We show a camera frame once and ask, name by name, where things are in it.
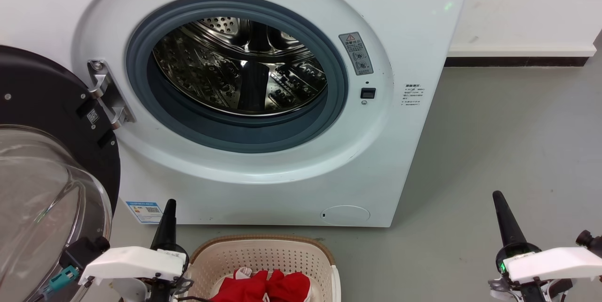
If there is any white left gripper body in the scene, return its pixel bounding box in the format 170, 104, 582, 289
78, 243, 190, 287

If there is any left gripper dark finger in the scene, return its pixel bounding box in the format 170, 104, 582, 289
150, 199, 177, 252

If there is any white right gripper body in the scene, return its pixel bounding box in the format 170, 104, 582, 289
495, 242, 602, 285

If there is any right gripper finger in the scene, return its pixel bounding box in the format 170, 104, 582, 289
492, 191, 528, 247

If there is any red cloth garment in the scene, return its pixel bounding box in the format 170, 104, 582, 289
209, 268, 312, 302

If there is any beige perforated laundry basket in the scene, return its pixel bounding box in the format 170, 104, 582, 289
181, 235, 341, 302

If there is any silver metal door hinge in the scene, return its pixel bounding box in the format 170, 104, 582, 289
87, 60, 136, 129

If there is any white oval filter access cover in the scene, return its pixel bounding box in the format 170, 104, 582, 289
320, 205, 371, 226

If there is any black glass washer door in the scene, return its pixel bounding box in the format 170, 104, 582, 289
0, 46, 121, 302

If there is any blue energy label sticker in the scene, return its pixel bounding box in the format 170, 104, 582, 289
126, 201, 164, 224

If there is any white front-load washing machine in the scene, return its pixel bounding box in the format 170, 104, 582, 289
0, 0, 475, 227

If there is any grey warning label sticker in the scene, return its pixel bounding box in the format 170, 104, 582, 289
339, 32, 374, 76

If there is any white wall baseboard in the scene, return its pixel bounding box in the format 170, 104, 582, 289
444, 46, 598, 67

